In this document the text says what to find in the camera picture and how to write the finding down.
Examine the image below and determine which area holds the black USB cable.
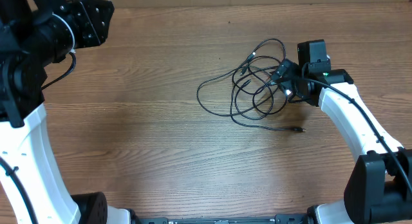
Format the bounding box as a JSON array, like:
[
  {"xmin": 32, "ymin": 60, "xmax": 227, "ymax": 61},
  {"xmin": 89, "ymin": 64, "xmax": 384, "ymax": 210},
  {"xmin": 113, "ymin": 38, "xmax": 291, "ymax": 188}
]
[{"xmin": 196, "ymin": 37, "xmax": 306, "ymax": 133}]

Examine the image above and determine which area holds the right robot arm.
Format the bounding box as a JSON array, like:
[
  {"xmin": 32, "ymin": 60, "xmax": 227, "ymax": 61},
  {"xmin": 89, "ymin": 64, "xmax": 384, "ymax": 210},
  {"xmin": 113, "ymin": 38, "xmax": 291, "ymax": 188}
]
[{"xmin": 272, "ymin": 39, "xmax": 411, "ymax": 223}]

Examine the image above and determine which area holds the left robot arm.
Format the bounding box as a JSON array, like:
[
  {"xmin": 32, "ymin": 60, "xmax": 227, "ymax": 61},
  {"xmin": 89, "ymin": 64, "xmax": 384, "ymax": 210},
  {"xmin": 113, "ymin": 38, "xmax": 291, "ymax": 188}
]
[{"xmin": 1, "ymin": 0, "xmax": 136, "ymax": 224}]

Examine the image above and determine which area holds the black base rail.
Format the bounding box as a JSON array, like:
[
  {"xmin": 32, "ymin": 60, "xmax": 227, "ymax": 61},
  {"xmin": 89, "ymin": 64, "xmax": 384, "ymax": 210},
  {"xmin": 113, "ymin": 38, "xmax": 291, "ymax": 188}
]
[{"xmin": 131, "ymin": 214, "xmax": 317, "ymax": 224}]

